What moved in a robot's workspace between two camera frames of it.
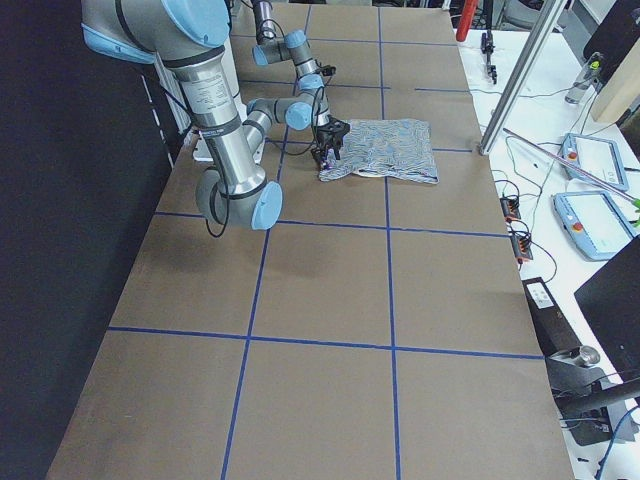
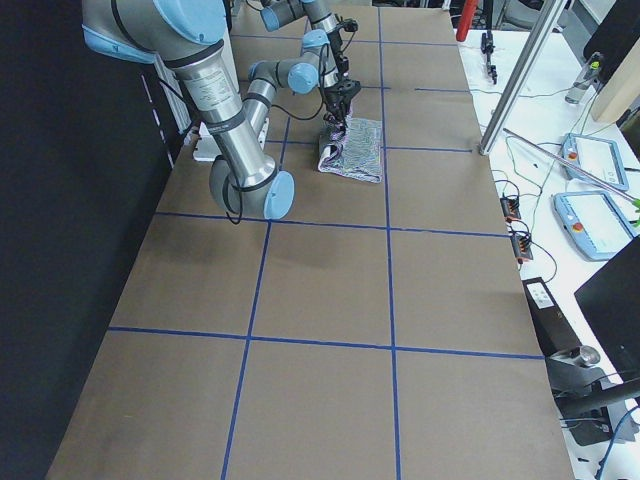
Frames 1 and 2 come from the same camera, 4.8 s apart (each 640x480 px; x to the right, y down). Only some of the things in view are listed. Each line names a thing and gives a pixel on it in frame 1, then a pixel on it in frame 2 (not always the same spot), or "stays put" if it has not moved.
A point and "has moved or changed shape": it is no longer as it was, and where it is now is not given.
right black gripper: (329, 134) to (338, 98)
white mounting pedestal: (202, 146) stays put
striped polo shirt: (397, 148) has moved or changed shape
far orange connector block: (511, 208) stays put
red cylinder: (468, 11) stays put
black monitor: (611, 301) stays put
